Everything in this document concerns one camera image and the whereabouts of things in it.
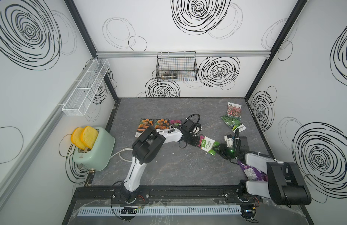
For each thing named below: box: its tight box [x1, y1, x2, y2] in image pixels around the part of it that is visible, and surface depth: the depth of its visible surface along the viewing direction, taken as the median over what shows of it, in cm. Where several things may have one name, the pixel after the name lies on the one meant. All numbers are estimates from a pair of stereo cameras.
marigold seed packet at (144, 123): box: [136, 118, 155, 133], surface depth 107 cm
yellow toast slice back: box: [70, 127, 86, 150], surface depth 75 cm
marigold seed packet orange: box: [153, 118, 170, 130], surface depth 107 cm
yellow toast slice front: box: [80, 126, 99, 150], surface depth 77 cm
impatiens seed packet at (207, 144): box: [197, 135, 221, 157], surface depth 95 cm
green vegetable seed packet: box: [220, 114, 247, 134], surface depth 107 cm
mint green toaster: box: [72, 126, 116, 172], surface depth 78 cm
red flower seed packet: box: [226, 101, 242, 118], surface depth 114 cm
